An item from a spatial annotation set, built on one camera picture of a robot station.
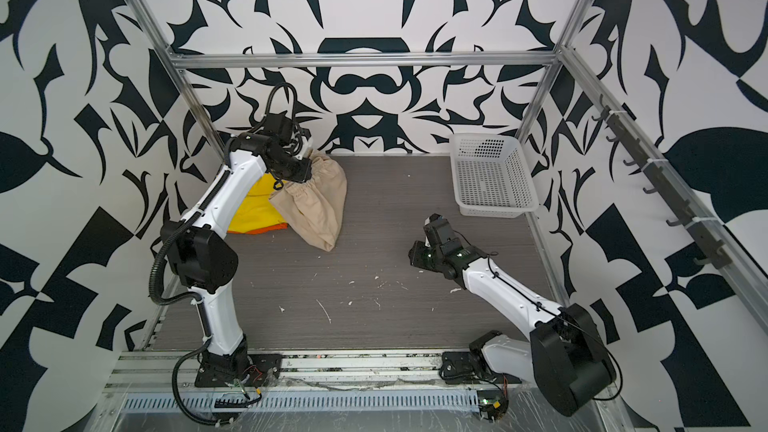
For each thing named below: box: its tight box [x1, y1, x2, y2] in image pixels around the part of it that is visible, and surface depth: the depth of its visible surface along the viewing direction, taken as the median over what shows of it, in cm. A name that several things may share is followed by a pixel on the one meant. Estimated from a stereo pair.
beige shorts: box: [269, 151, 348, 252], surface depth 90 cm
